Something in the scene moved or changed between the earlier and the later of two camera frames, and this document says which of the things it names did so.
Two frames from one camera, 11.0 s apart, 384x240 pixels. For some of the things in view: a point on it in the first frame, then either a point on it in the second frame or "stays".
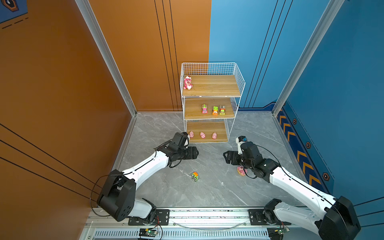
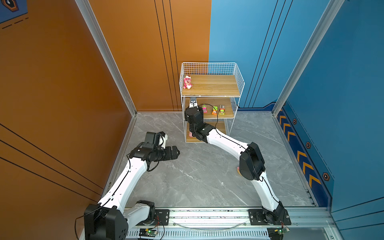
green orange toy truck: (215, 111) stays
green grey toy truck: (222, 110) stays
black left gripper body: (188, 153) -> (167, 155)
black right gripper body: (237, 160) -> (186, 114)
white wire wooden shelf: (211, 92) stays
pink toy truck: (204, 108) stays
